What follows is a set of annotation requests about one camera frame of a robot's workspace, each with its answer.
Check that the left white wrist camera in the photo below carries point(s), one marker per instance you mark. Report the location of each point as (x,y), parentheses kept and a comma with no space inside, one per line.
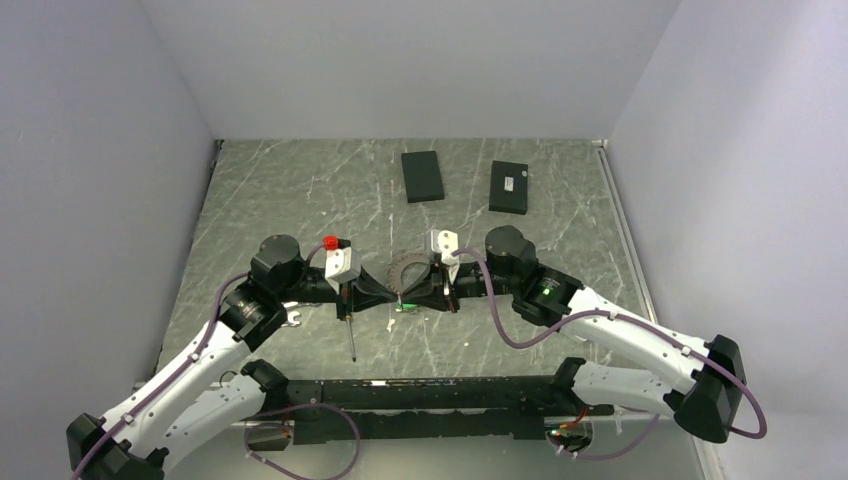
(342,265)

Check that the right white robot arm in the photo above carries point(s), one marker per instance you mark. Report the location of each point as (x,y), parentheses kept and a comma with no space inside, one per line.
(698,383)

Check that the black box with label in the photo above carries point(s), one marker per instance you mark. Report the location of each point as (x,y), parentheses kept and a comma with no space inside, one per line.
(509,188)

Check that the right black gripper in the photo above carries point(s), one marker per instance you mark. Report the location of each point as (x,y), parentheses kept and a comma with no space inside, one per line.
(435,293)

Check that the numbered metal key ring disc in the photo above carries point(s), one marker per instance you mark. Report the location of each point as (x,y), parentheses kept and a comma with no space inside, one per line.
(406,268)

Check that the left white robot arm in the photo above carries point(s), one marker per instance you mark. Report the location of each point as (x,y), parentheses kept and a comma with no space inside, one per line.
(212,382)

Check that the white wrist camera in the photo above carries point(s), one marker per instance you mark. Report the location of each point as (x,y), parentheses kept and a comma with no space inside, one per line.
(440,246)
(342,265)

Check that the plain black box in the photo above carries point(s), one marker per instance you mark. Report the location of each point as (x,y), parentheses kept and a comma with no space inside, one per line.
(422,176)

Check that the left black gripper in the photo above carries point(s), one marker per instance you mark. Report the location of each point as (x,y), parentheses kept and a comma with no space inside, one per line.
(367,292)

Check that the silver wrench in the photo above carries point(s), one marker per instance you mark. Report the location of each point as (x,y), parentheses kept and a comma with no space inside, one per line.
(292,319)
(298,305)

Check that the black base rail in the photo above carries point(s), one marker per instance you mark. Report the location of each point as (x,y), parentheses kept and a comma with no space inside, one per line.
(518,407)

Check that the black yellow screwdriver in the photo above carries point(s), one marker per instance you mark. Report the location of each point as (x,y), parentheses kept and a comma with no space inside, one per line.
(348,321)

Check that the upper silver wrench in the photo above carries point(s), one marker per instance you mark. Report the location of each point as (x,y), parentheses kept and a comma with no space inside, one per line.
(298,305)

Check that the lower silver wrench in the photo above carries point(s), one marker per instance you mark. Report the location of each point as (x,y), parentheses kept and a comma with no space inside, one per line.
(292,319)

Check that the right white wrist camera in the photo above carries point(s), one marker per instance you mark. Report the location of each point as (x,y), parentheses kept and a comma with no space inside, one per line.
(440,246)

